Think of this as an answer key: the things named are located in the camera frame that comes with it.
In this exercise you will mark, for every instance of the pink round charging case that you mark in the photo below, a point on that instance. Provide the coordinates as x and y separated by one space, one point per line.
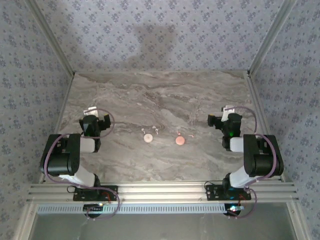
180 140

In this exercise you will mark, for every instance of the cream round charging case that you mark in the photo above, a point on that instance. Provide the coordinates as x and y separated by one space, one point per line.
148 138

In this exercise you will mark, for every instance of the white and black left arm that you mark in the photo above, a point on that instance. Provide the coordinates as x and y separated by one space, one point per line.
62 160

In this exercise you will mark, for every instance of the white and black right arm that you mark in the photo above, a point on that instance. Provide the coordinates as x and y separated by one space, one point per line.
262 160

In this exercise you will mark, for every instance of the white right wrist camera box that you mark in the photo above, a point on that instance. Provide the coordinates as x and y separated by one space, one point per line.
227 112

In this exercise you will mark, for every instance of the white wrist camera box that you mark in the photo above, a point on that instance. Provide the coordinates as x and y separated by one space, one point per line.
91 111
227 112

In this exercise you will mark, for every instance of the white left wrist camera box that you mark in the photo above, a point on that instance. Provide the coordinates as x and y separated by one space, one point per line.
91 111

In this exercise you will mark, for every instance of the aluminium table side rail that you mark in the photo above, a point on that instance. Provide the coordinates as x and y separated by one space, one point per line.
65 100
255 100

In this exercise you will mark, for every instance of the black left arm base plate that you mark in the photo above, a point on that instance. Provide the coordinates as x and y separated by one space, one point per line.
111 191

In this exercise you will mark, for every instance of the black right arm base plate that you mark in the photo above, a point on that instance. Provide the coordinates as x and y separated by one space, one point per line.
212 193

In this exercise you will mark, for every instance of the aluminium mounting rail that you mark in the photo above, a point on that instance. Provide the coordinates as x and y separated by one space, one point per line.
162 192

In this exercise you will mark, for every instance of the aluminium frame post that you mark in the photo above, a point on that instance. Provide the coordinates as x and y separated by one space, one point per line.
269 37
52 37

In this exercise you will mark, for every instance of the aluminium lower frame beam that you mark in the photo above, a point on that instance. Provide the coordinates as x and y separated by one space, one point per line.
25 222
298 222

